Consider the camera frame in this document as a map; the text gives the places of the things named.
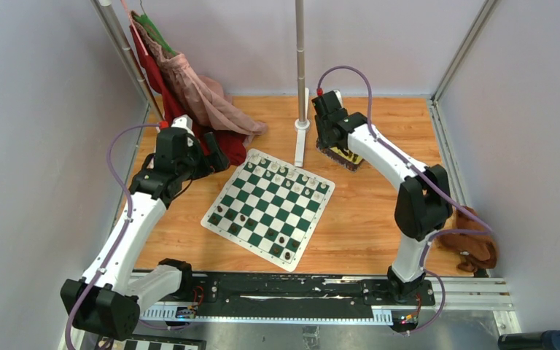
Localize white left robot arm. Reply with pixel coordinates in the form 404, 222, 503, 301
61, 126, 230, 349

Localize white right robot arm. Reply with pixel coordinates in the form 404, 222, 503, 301
311, 89, 452, 305

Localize green white chess mat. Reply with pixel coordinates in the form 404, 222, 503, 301
201, 149, 335, 272

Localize red cloth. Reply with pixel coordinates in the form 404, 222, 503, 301
135, 39, 246, 166

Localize centre metal rack pole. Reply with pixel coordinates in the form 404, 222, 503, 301
294, 0, 311, 168

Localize metal rack pole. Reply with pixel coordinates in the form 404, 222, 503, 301
90, 0, 163, 122
294, 0, 311, 168

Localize yellow tin box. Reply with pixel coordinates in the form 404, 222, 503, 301
316, 139, 364, 173

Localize pink cloth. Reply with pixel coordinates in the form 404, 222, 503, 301
129, 11, 268, 144

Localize green cloth on hanger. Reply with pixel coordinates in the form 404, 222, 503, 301
132, 12, 176, 57

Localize left metal rack pole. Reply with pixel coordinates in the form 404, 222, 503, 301
90, 0, 163, 122

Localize brown cloth at right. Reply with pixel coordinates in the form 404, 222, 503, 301
437, 210, 499, 273

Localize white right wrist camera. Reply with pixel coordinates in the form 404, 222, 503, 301
333, 90, 343, 106

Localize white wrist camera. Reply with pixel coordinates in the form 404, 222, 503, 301
333, 90, 343, 106
171, 114, 195, 136

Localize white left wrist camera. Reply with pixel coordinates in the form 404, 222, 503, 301
171, 114, 195, 136

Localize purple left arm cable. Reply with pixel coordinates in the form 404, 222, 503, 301
64, 121, 170, 350

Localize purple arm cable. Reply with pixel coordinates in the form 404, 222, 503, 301
64, 121, 170, 350
315, 65, 494, 335

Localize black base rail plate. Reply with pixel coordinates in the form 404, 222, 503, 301
141, 272, 436, 324

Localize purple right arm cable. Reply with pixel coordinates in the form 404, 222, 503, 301
315, 65, 494, 335

